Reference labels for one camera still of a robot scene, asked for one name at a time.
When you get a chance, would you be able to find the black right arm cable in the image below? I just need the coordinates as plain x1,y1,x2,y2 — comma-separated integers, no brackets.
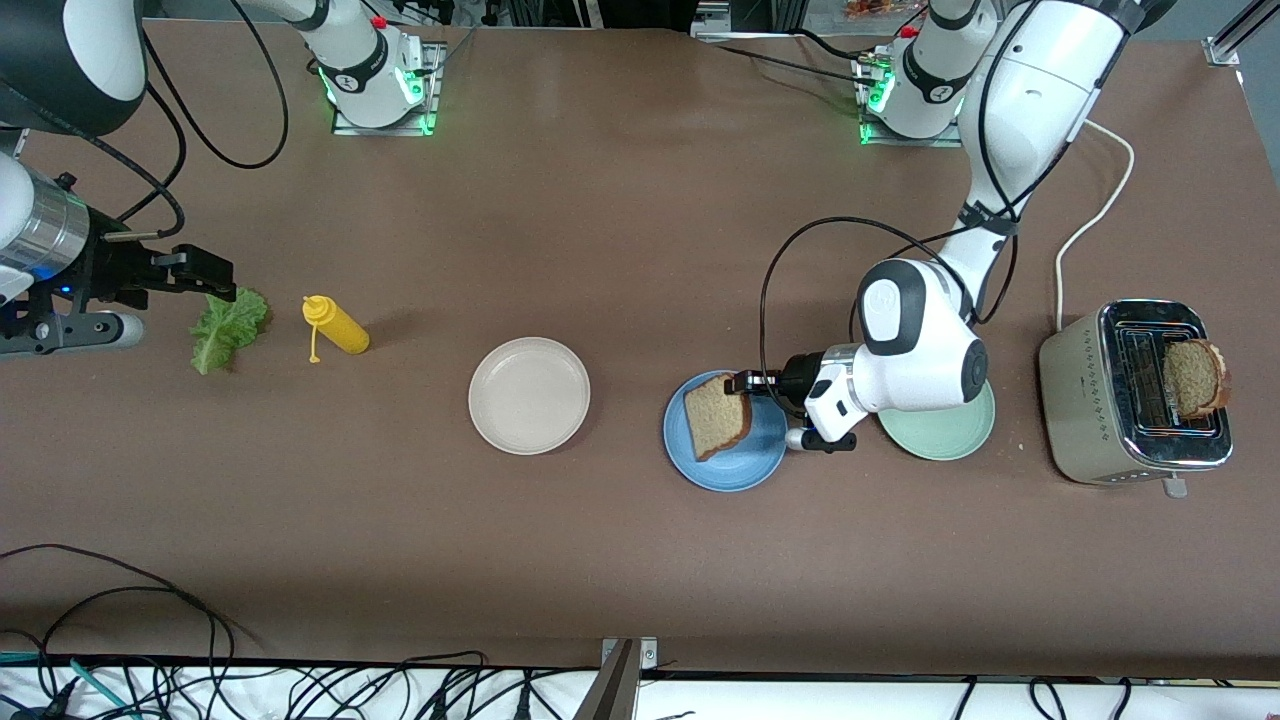
60,0,292,241

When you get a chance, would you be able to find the chrome beige toaster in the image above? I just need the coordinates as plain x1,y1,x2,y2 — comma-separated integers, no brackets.
1038,298,1234,499

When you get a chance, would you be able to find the white toaster power cord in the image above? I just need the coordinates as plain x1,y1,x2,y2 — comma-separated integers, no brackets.
1055,118,1137,333

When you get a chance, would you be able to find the pale green plate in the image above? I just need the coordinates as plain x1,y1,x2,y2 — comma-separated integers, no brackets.
877,378,997,462

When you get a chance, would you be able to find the black looped cable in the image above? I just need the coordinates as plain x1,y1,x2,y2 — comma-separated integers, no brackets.
0,544,237,666
40,587,220,691

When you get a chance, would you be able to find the person in black clothing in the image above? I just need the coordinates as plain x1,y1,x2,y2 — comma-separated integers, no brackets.
585,0,698,31

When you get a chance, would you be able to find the teal cable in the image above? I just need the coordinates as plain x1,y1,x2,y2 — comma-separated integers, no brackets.
0,652,141,720

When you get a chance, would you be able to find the aluminium corner strut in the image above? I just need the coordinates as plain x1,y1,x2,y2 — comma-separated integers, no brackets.
1205,0,1280,67

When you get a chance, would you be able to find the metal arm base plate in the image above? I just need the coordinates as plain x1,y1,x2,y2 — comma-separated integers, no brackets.
855,50,967,149
330,40,447,138

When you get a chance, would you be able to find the brown bread slice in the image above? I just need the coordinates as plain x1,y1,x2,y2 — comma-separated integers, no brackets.
683,372,754,462
1163,338,1232,420

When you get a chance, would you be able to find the blue plate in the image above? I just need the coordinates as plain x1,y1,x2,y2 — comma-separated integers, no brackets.
663,372,791,493

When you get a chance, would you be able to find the cream white plate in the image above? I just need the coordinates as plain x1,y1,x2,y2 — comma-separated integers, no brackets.
468,337,592,457

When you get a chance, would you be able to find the green lettuce leaf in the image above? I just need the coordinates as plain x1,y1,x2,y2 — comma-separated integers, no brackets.
189,287,272,377

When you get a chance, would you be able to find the black table cable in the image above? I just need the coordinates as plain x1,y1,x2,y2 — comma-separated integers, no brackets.
795,28,886,63
715,45,881,89

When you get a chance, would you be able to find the aluminium bracket profile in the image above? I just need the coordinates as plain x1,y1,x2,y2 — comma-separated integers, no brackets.
575,637,659,720

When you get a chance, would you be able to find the yellow squeeze bottle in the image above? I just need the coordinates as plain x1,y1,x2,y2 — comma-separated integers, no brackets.
302,294,372,364

